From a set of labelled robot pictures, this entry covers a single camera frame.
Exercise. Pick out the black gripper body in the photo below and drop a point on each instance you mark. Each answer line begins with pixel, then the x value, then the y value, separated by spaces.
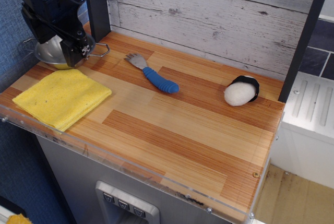
pixel 74 43

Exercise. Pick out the blue handled metal fork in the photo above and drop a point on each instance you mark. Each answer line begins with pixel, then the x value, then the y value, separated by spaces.
pixel 158 81

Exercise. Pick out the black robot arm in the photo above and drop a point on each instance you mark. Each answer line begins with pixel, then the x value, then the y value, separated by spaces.
pixel 49 18

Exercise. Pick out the yellow folded towel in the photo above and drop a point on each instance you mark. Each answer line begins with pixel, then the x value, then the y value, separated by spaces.
pixel 62 98

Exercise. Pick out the clear acrylic table edge guard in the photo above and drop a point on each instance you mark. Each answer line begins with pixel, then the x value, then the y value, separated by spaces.
pixel 78 165

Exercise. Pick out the grey toy fridge cabinet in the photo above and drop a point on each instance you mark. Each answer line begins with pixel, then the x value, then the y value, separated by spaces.
pixel 187 173

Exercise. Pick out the silver dispenser button panel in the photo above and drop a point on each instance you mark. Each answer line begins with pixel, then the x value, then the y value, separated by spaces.
pixel 121 207

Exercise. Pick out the white and black plush toy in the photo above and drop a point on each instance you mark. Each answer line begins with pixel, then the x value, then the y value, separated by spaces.
pixel 242 90

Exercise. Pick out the yellow object at bottom corner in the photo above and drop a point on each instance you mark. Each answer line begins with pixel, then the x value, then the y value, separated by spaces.
pixel 18 219

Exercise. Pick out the white ridged side unit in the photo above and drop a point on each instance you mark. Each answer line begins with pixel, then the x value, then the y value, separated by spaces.
pixel 304 142

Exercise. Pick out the stainless steel bowl with handles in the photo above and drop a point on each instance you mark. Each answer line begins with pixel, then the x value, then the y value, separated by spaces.
pixel 51 52

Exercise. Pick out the dark left vertical post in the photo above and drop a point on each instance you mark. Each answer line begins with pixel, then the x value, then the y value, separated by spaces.
pixel 99 18

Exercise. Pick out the dark vertical post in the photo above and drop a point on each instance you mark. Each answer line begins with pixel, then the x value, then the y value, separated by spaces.
pixel 306 34
pixel 99 18

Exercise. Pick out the dark right vertical post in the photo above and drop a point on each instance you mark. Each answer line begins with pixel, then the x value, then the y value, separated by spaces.
pixel 306 34

